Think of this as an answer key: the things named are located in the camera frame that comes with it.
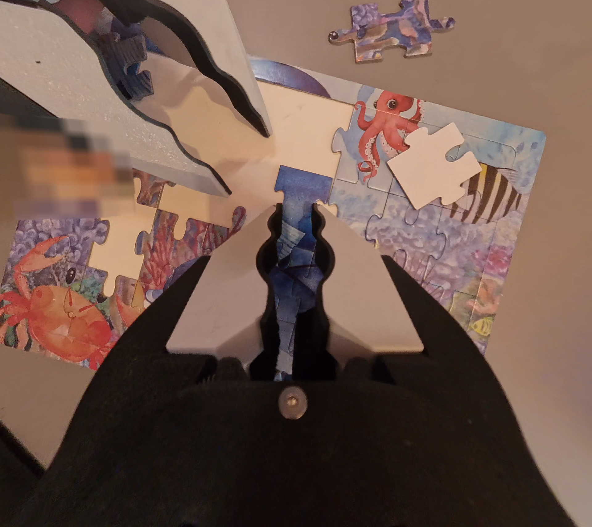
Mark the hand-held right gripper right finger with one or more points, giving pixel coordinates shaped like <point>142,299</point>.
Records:
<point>370,305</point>

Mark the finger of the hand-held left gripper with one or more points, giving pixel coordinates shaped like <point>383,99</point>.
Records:
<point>217,41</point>
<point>55,69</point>

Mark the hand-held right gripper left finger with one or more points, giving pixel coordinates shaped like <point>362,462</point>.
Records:
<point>217,305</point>

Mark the navy blue puzzle piece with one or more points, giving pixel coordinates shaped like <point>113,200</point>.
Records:
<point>129,69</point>

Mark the sea animals jigsaw puzzle board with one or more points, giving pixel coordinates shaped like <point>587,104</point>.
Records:
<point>462,235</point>

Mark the blue purple puzzle piece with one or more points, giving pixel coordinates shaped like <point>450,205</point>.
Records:
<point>303,184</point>

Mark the white puzzle piece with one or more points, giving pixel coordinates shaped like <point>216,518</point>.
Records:
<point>434,166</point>

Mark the purple coral puzzle piece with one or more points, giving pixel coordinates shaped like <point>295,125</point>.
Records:
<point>393,29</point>

